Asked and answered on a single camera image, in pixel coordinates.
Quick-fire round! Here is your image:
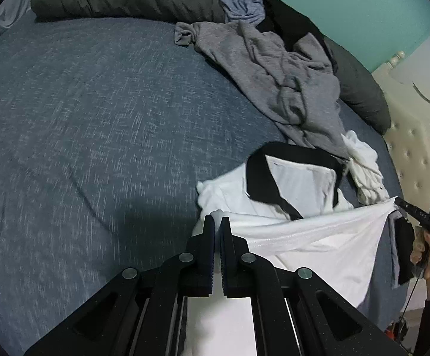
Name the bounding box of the dark grey rolled duvet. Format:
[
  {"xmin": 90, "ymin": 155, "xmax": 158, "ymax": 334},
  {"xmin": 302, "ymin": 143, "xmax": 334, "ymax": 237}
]
[{"xmin": 31, "ymin": 0, "xmax": 391, "ymax": 134}]

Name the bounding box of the cream tufted headboard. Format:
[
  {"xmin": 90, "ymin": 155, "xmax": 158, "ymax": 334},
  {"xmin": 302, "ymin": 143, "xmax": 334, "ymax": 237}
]
[{"xmin": 372, "ymin": 50, "xmax": 430, "ymax": 310}]

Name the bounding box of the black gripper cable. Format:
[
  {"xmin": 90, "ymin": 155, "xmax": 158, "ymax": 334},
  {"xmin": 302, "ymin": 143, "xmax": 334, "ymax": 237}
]
[{"xmin": 398, "ymin": 243, "xmax": 430, "ymax": 338}]

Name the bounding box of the blue-grey bed sheet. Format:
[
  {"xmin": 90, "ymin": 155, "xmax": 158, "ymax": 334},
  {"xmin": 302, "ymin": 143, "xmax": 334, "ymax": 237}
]
[{"xmin": 0, "ymin": 9, "xmax": 411, "ymax": 356}]

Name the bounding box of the white long sleeve garment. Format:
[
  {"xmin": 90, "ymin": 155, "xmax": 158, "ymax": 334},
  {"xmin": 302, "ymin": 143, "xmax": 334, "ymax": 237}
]
[{"xmin": 342, "ymin": 130, "xmax": 390, "ymax": 206}]

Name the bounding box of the folded black white garment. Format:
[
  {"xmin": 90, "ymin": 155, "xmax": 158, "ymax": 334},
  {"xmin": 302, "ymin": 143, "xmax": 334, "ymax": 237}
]
[{"xmin": 387, "ymin": 211, "xmax": 415, "ymax": 289}]

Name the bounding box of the clutter on floor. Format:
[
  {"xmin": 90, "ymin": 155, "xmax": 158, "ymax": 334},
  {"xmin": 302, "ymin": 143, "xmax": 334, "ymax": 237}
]
[{"xmin": 384, "ymin": 318, "xmax": 408, "ymax": 343}]

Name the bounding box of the grey sweatshirt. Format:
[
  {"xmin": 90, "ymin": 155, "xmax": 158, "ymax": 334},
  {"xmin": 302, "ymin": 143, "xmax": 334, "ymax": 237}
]
[{"xmin": 174, "ymin": 21, "xmax": 349, "ymax": 160}]

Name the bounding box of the blue-purple crumpled garment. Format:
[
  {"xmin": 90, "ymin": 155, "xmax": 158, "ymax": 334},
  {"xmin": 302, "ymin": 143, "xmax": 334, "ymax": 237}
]
[{"xmin": 219, "ymin": 0, "xmax": 266, "ymax": 26}]

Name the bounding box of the white polo shirt black collar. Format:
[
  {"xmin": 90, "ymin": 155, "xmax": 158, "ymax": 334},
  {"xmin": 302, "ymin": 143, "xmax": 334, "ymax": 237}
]
[{"xmin": 184, "ymin": 142, "xmax": 396, "ymax": 355}]

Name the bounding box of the person right hand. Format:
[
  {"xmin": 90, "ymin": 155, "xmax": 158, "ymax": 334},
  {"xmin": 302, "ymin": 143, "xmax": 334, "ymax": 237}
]
[{"xmin": 409, "ymin": 227, "xmax": 430, "ymax": 301}]

